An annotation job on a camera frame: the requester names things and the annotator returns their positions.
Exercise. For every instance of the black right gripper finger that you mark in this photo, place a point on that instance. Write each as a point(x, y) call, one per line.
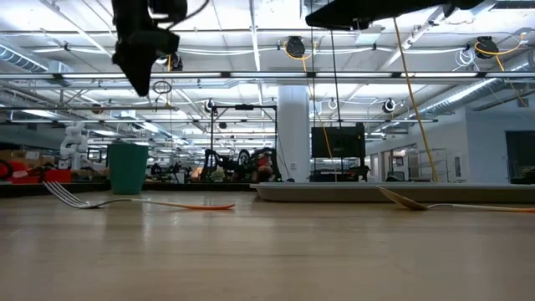
point(355, 14)

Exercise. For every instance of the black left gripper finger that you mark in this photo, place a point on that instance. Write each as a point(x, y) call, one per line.
point(139, 71)

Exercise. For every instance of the green plastic cup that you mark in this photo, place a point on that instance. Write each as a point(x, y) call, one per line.
point(127, 169)

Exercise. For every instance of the grey plastic tray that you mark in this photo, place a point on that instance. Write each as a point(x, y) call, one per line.
point(376, 192)

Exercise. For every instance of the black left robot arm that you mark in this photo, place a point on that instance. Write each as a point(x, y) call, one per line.
point(171, 8)

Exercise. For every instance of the long ceiling light bar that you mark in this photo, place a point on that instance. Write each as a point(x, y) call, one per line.
point(267, 74)

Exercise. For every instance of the black computer box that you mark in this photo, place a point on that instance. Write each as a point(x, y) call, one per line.
point(338, 142)

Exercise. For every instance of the white building column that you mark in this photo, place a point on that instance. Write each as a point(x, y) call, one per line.
point(293, 134)

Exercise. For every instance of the red storage box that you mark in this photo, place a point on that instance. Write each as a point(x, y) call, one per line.
point(50, 176)

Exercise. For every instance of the dark doorway panel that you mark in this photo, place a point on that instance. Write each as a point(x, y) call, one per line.
point(520, 156)

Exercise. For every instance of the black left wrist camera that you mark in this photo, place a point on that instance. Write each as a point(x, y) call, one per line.
point(163, 42)

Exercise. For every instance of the black camera rig frame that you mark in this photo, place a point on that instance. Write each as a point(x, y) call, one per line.
point(244, 107)

